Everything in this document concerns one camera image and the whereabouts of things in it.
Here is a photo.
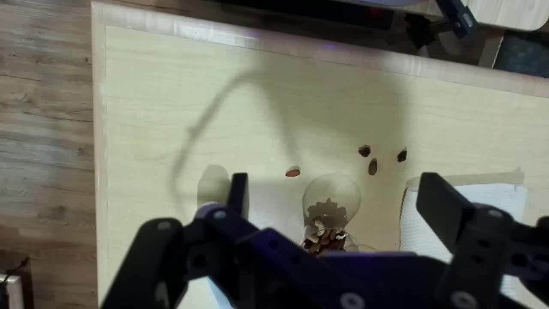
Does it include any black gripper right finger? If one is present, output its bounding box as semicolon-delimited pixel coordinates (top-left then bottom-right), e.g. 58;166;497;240
415;170;549;309

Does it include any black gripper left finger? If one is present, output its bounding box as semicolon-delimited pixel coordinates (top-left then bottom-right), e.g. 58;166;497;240
101;170;271;309

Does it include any white grey cloth towel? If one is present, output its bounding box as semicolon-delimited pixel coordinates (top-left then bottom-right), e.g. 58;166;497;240
398;180;530;309

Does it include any small brown object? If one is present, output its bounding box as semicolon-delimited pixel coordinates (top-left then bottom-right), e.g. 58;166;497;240
300;171;363;254

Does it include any black blue device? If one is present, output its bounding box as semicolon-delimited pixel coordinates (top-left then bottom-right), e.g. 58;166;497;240
434;0;478;39

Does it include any light wooden board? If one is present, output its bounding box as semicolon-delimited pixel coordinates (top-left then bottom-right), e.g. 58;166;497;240
464;0;549;32

